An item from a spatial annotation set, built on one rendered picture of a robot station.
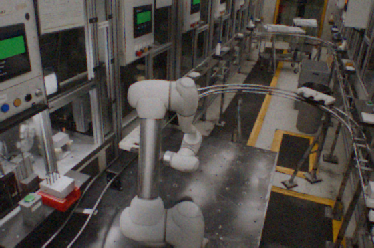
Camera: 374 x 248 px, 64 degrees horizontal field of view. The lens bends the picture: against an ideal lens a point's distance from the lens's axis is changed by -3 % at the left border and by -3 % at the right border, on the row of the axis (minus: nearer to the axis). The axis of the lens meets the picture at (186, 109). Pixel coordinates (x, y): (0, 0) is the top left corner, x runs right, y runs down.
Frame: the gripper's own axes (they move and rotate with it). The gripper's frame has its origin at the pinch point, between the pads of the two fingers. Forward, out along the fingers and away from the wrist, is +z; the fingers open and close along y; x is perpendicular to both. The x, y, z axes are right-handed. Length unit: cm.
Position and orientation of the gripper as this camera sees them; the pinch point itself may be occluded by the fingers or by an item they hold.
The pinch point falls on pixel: (135, 150)
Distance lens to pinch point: 200.5
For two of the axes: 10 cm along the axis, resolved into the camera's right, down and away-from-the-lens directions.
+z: -9.3, -1.9, 3.0
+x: -3.5, 3.8, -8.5
